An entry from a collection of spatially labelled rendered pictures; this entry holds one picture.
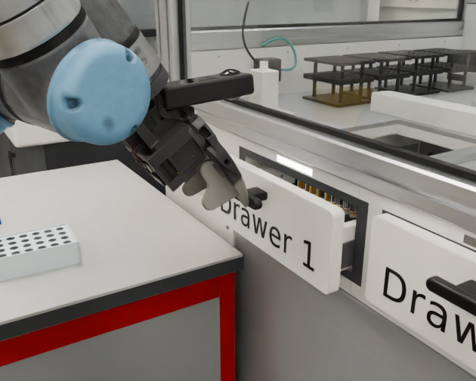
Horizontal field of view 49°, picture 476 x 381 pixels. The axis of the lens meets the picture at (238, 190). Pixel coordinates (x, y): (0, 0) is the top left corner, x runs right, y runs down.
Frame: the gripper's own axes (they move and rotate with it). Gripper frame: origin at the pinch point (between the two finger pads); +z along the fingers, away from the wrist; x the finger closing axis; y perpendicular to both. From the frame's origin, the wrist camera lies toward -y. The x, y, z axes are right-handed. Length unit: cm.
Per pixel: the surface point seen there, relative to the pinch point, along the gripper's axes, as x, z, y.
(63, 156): -82, 11, 12
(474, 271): 30.3, 4.0, -6.1
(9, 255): -21.9, -5.3, 28.7
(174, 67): -39.1, -3.8, -14.0
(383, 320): 18.7, 15.5, -0.3
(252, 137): -10.3, 2.0, -9.4
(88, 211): -41.1, 7.4, 16.7
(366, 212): 14.4, 5.1, -7.5
